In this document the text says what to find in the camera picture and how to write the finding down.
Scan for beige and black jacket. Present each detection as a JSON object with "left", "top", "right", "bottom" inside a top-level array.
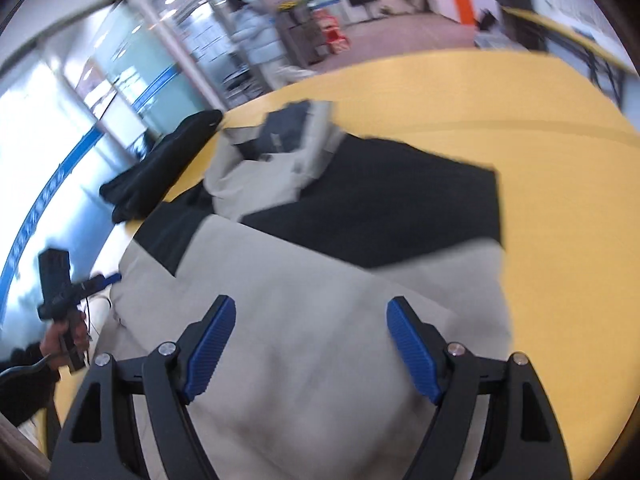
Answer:
[{"left": 99, "top": 101, "right": 511, "bottom": 479}]

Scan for black folded garment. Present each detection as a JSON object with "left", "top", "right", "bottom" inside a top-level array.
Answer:
[{"left": 99, "top": 110, "right": 224, "bottom": 224}]

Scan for person in white coat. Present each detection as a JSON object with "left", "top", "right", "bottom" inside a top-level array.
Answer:
[{"left": 227, "top": 0, "right": 317, "bottom": 90}]

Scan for wooden side table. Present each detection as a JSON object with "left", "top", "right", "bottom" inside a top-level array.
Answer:
[{"left": 501, "top": 6, "right": 637, "bottom": 110}]

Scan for red display rack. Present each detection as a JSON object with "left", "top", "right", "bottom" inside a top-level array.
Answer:
[{"left": 314, "top": 9, "right": 350, "bottom": 54}]

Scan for person's left hand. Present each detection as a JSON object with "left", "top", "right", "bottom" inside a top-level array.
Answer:
[{"left": 40, "top": 310, "right": 90, "bottom": 373}]

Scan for black left sleeve forearm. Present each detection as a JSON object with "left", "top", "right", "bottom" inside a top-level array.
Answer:
[{"left": 0, "top": 342, "right": 60, "bottom": 427}]

